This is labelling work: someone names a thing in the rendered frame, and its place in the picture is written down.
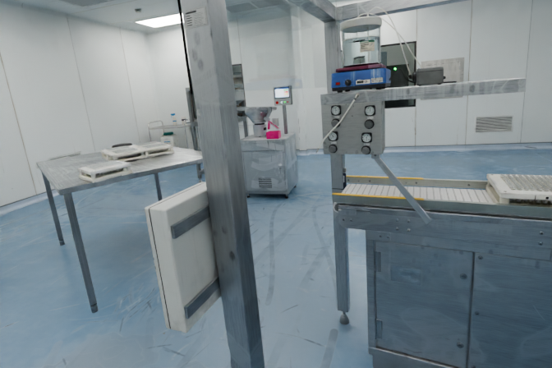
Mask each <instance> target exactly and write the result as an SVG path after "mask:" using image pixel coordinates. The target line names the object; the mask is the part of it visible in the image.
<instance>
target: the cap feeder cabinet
mask: <svg viewBox="0 0 552 368"><path fill-rule="evenodd" d="M295 133H296V132H291V133H288V134H284V133H281V137H280V138H279V139H268V140H267V139H266V136H261V137H258V136H254V135H250V136H248V137H245V138H243V139H240V141H241V156H242V163H243V171H244V178H245V186H246V194H247V195H248V196H247V198H249V197H250V196H249V194H286V196H285V198H286V199H287V198H288V196H287V194H289V193H290V191H291V190H292V188H293V187H297V186H296V184H297V181H298V171H297V147H296V134H295Z"/></svg>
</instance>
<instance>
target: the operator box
mask: <svg viewBox="0 0 552 368"><path fill-rule="evenodd" d="M145 217H146V221H147V225H148V230H149V239H150V243H151V248H152V252H153V257H154V265H155V270H156V274H157V279H158V284H159V292H160V297H161V302H162V306H163V314H164V319H165V324H166V328H168V329H173V330H176V331H182V332H184V333H187V332H188V331H189V330H190V329H191V327H192V326H193V325H194V324H195V323H196V322H197V321H198V320H199V319H200V318H201V317H202V316H203V314H204V313H205V312H206V311H207V310H208V309H209V308H210V307H211V306H212V305H213V304H214V303H215V302H216V301H217V300H218V299H219V298H220V297H221V291H220V284H219V273H218V267H217V260H216V255H215V249H214V237H213V231H212V224H211V218H210V212H209V201H208V195H207V188H206V182H200V183H198V184H195V185H194V186H191V187H189V188H186V189H185V190H183V191H180V192H178V193H176V194H174V195H171V196H169V197H167V198H165V199H163V200H160V201H158V202H156V203H154V204H152V205H149V206H147V207H145Z"/></svg>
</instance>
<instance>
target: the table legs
mask: <svg viewBox="0 0 552 368"><path fill-rule="evenodd" d="M42 176H43V180H44V185H45V189H46V192H47V196H48V201H49V204H50V208H51V211H52V215H53V221H54V224H55V228H56V231H57V237H58V240H59V243H60V246H63V245H65V243H64V239H63V235H62V230H61V226H60V223H59V219H58V213H57V210H56V206H55V203H54V199H53V193H52V189H51V186H50V182H49V180H48V179H47V178H46V176H44V174H43V173H42ZM154 180H155V185H156V191H157V196H158V200H159V201H160V200H162V199H163V198H162V193H161V188H160V184H159V175H158V174H157V173H155V174H154ZM63 198H64V201H65V205H66V208H67V215H68V218H69V222H70V225H71V231H72V235H73V239H74V242H75V246H76V252H77V255H78V260H79V263H80V269H81V272H82V276H83V280H84V284H85V290H86V293H87V297H88V300H89V304H90V309H91V312H92V313H95V312H97V311H98V306H97V301H96V296H95V293H94V286H93V283H92V279H91V276H90V269H89V266H88V262H87V258H86V254H85V248H84V244H83V241H82V237H81V230H80V227H79V223H78V219H77V216H76V210H75V206H74V202H73V199H72V194H71V193H68V194H65V195H63Z"/></svg>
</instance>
